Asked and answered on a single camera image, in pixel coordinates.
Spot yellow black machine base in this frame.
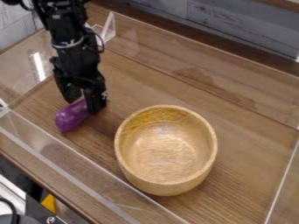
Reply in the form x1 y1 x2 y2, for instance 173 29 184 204
0 156 89 224

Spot clear acrylic corner bracket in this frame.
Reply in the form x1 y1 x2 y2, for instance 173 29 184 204
85 12 116 46

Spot clear acrylic tray walls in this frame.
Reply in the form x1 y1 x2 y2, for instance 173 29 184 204
0 16 299 224

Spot brown wooden bowl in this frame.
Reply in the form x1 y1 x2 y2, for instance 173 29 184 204
114 105 218 196

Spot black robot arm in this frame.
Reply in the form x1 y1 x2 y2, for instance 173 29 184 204
0 0 108 115

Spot black cable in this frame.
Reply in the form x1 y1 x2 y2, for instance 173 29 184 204
0 198 21 224

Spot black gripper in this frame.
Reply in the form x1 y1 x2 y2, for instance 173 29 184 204
48 43 108 116

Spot purple toy eggplant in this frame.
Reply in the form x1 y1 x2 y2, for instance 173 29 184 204
54 100 89 132

